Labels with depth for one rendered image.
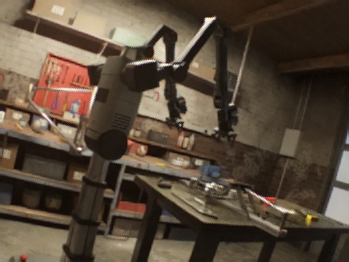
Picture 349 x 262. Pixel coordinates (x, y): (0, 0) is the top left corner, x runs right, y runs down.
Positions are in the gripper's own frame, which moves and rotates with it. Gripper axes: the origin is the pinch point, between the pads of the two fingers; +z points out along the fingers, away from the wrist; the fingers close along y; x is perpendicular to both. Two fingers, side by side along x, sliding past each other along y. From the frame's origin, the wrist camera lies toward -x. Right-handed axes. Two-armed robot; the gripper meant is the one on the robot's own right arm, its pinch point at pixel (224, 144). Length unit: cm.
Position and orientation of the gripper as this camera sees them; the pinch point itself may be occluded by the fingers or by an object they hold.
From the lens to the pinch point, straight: 173.0
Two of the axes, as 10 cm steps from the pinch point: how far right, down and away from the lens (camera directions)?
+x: -7.7, 2.9, -5.7
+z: 1.2, 9.4, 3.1
